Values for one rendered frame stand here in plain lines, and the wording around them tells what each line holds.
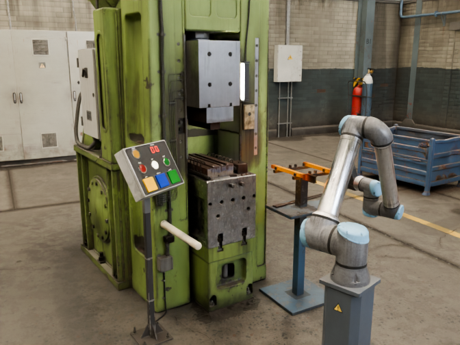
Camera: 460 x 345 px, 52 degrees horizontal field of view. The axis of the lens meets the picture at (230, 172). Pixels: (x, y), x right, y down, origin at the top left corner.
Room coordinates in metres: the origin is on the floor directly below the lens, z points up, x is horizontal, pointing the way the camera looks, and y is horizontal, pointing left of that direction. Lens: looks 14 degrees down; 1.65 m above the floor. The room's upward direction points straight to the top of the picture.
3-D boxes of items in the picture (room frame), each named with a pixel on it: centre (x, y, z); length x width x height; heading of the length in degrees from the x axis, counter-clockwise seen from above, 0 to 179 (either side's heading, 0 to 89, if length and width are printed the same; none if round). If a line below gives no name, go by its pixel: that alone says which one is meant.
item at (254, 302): (2.89, 0.04, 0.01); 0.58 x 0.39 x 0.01; 124
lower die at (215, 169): (3.11, 0.18, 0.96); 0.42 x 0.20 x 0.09; 34
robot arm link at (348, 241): (2.13, -0.59, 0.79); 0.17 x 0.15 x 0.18; 49
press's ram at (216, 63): (3.13, 0.14, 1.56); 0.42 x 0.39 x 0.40; 34
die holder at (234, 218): (3.15, 0.14, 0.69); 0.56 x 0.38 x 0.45; 34
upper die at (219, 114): (3.11, 0.18, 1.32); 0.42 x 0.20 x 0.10; 34
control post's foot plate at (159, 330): (2.56, 0.48, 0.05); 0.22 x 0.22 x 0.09; 34
